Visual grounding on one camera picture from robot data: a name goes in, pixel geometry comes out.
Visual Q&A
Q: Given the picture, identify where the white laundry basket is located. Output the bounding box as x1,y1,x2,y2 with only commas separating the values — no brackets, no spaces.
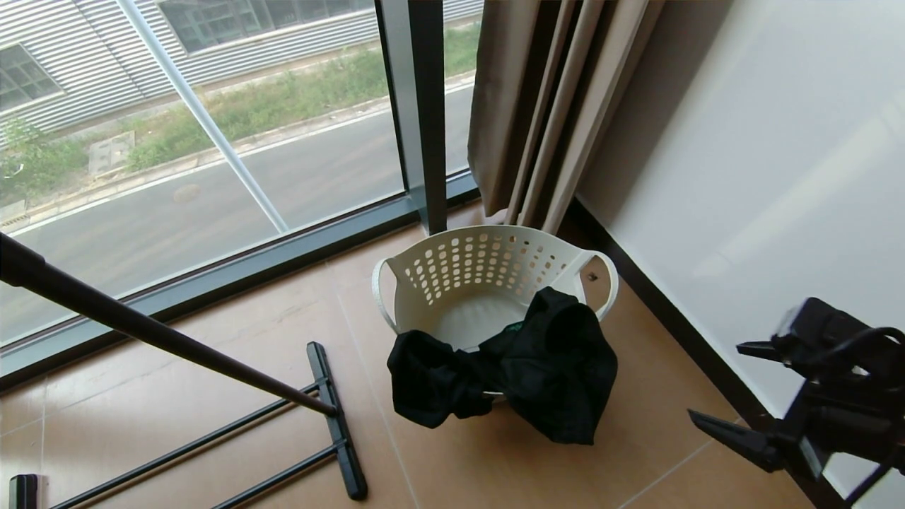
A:
373,225,619,354

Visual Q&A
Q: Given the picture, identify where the black clothes rack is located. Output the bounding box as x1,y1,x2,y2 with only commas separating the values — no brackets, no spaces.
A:
0,233,368,509

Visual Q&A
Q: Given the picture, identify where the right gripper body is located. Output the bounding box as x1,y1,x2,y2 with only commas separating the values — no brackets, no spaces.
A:
781,339,905,483

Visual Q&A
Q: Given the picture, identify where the black garment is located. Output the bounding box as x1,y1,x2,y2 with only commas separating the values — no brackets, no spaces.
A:
387,329,496,430
479,286,618,446

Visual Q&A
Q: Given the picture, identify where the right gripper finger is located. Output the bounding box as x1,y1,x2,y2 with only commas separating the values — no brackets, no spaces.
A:
737,341,793,363
689,409,807,473

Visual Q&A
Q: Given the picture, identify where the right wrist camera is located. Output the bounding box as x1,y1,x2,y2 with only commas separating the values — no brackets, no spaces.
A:
774,297,881,368

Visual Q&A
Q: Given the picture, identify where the beige curtain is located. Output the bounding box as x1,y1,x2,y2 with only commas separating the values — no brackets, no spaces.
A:
467,0,665,234

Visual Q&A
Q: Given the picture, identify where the window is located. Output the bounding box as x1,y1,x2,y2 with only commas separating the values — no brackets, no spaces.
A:
0,0,489,390

